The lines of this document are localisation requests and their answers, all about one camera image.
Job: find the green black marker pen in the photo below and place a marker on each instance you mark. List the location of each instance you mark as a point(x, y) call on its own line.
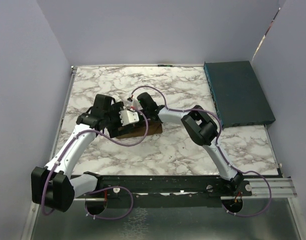
point(165, 65)

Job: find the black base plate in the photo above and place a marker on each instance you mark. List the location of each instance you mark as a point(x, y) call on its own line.
point(125, 200)

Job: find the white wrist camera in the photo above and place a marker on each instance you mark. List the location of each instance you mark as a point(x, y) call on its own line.
point(132, 103)
point(128, 117)

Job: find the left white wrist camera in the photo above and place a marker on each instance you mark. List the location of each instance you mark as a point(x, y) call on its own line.
point(128, 117)

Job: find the dark teal flat box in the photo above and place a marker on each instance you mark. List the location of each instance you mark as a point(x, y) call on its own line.
point(237, 94)

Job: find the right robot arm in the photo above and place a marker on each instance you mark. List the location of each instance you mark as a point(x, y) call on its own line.
point(203, 131)

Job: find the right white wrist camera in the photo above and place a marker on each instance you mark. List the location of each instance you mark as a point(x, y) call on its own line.
point(132, 103)

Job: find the brown cloth napkin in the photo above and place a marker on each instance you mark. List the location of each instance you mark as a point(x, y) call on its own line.
point(138, 130)

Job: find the aluminium rail frame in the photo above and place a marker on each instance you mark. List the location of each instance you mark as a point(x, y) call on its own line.
point(268, 190)

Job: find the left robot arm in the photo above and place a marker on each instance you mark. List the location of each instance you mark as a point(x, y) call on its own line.
point(89, 125)

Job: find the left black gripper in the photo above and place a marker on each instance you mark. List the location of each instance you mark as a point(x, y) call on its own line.
point(115, 108)

